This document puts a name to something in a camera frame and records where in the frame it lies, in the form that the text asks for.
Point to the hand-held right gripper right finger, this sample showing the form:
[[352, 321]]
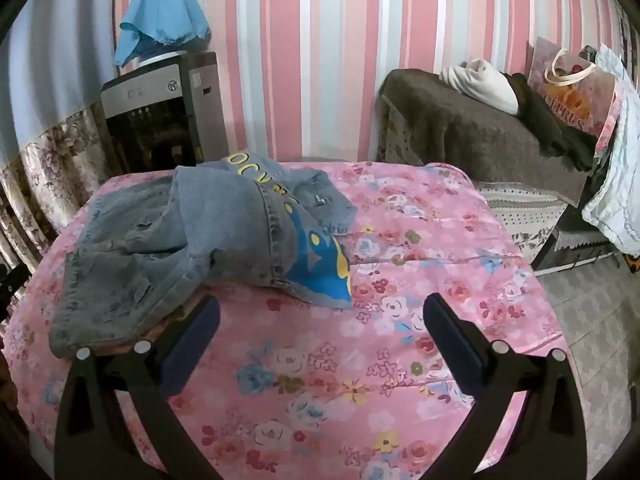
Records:
[[457, 340]]

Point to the dark clothes pile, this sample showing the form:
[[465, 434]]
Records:
[[550, 120]]

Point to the white quilted cloth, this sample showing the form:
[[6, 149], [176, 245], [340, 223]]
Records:
[[617, 160]]

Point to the floral paper gift bag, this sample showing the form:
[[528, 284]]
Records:
[[575, 90]]

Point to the pink floral bed sheet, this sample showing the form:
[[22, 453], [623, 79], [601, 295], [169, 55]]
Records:
[[350, 360]]

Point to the brown blanket covered sofa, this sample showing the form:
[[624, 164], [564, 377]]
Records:
[[465, 130]]

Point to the blue cloth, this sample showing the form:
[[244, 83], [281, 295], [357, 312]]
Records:
[[160, 15]]

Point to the white patterned sofa cover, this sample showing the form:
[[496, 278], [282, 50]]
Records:
[[525, 215]]

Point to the white cloth bundle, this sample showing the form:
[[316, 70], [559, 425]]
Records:
[[487, 82]]

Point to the denim jacket with blue print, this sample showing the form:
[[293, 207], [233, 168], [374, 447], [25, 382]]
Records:
[[200, 230]]

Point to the grey water dispenser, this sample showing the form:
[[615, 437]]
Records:
[[155, 115]]

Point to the floral curtain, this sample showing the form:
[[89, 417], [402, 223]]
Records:
[[45, 180]]

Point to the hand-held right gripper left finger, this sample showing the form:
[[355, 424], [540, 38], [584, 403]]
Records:
[[192, 337]]

